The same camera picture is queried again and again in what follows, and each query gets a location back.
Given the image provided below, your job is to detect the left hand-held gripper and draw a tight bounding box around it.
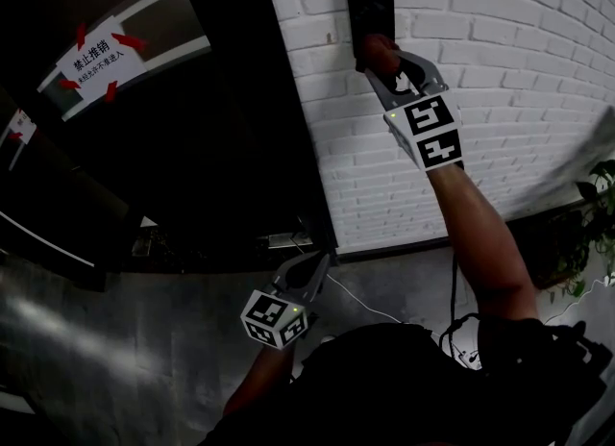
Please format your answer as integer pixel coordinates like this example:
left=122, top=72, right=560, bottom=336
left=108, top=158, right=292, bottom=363
left=239, top=252, right=332, bottom=351

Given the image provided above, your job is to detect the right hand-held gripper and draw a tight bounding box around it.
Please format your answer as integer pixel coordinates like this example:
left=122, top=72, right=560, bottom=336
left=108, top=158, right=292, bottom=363
left=363, top=48, right=465, bottom=173

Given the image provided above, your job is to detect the black wall access reader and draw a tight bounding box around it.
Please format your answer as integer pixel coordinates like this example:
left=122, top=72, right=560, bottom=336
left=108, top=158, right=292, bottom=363
left=343, top=0, right=395, bottom=73

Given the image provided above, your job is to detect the person's right forearm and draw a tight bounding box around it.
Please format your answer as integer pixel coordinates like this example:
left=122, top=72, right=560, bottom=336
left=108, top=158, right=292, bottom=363
left=427, top=161, right=540, bottom=326

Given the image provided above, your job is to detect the person's left forearm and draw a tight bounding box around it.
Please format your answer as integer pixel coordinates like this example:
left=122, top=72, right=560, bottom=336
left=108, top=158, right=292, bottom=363
left=223, top=342, right=297, bottom=416

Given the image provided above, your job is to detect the person's black clothing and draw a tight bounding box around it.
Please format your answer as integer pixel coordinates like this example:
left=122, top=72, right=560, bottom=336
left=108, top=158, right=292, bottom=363
left=201, top=319, right=606, bottom=446

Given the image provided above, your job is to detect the dark glass door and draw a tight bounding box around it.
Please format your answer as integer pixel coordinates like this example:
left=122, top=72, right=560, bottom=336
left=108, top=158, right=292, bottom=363
left=0, top=0, right=308, bottom=273

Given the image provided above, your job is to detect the potted green plant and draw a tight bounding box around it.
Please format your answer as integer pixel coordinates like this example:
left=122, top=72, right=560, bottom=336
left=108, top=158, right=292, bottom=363
left=531, top=160, right=615, bottom=299

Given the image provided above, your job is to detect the large white taped paper sign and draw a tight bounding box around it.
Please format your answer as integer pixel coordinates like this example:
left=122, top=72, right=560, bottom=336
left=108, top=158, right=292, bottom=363
left=56, top=15, right=149, bottom=105

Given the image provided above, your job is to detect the small white taped paper sign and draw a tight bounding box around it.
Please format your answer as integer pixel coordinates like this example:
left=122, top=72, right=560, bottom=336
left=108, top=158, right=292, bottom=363
left=6, top=108, right=37, bottom=143

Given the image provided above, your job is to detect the metal door floor bracket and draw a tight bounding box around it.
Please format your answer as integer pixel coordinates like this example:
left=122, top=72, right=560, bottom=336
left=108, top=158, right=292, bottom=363
left=257, top=231, right=314, bottom=250

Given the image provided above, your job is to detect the thin white cable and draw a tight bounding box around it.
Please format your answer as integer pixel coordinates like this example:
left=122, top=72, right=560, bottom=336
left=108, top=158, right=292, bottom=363
left=291, top=237, right=607, bottom=326

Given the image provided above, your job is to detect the black cable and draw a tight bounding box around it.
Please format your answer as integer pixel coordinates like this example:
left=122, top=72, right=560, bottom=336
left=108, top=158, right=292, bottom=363
left=437, top=245, right=482, bottom=374

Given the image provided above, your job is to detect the black door frame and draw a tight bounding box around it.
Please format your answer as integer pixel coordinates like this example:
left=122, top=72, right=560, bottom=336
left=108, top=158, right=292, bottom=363
left=167, top=0, right=338, bottom=257

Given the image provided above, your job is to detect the black strapped pack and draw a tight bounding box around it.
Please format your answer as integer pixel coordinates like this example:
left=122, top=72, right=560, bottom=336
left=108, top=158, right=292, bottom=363
left=542, top=321, right=607, bottom=392

